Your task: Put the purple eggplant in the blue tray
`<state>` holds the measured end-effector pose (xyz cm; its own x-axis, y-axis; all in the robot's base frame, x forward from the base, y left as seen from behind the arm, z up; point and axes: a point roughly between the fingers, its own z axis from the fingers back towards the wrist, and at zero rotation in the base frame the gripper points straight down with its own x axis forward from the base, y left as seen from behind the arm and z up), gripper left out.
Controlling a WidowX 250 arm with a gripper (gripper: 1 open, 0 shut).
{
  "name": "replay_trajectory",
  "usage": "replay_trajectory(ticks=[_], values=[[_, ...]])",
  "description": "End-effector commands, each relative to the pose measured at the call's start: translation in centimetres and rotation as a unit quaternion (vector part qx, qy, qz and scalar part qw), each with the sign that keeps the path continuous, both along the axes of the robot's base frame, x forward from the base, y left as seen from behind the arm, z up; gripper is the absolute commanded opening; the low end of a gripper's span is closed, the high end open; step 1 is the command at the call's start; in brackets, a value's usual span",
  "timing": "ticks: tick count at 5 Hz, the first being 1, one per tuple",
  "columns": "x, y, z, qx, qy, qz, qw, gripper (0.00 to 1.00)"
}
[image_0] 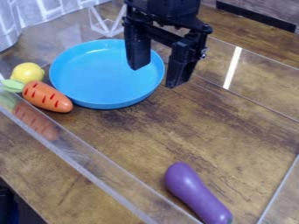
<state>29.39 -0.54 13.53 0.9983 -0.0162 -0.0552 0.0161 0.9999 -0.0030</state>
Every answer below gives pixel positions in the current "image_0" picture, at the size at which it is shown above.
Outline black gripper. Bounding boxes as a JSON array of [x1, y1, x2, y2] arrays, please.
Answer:
[[125, 0, 213, 88]]

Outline purple toy eggplant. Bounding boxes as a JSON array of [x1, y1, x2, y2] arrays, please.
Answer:
[[165, 162, 234, 224]]

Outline blue round tray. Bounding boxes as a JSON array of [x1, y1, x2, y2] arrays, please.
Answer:
[[50, 39, 165, 109]]

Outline clear acrylic stand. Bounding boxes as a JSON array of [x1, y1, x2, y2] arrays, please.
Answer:
[[89, 5, 127, 38]]

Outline orange toy carrot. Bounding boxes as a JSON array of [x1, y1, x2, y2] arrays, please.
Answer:
[[2, 80, 74, 113]]

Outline yellow toy lemon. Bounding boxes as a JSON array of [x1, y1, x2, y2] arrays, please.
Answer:
[[11, 62, 45, 84]]

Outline grey patterned curtain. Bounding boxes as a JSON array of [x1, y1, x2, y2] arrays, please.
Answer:
[[0, 0, 111, 52]]

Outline clear acrylic front wall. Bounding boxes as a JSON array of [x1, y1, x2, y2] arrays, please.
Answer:
[[0, 75, 202, 224]]

